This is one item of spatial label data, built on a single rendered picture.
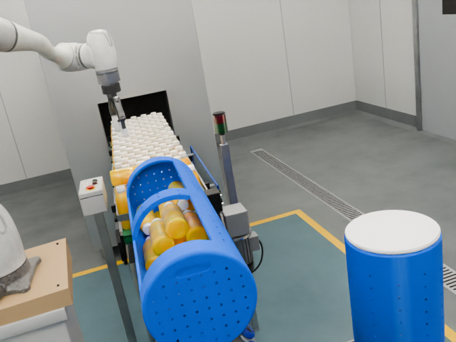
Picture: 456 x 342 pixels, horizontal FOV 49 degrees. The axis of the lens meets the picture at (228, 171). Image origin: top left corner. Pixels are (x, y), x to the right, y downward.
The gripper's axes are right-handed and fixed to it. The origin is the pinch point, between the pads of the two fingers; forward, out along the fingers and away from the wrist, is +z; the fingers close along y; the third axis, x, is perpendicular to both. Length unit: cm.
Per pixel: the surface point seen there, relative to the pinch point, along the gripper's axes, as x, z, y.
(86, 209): 21.9, 29.1, 1.1
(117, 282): 17, 71, 8
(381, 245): -47, 29, -103
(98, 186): 14.5, 22.1, 4.7
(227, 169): -49, 35, 14
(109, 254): 17, 56, 8
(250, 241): -45, 64, -12
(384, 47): -379, 41, 284
